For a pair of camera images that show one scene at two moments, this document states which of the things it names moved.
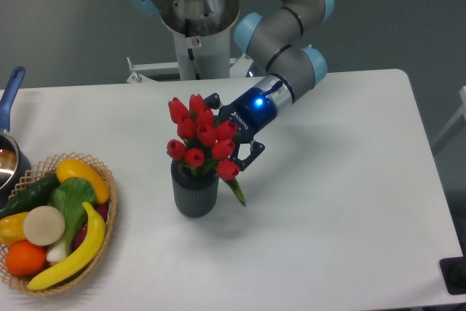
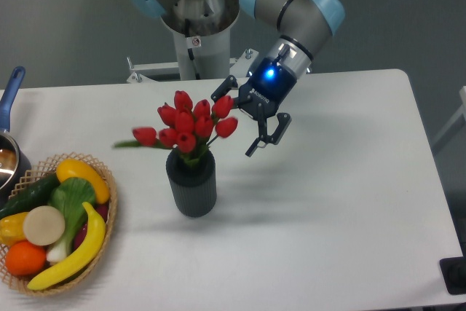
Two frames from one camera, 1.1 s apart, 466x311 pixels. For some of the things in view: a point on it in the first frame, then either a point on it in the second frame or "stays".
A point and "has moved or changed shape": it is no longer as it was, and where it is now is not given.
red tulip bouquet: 203,146 has moved or changed shape
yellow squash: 77,168 stays
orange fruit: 24,258 stays
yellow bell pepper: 12,229 stays
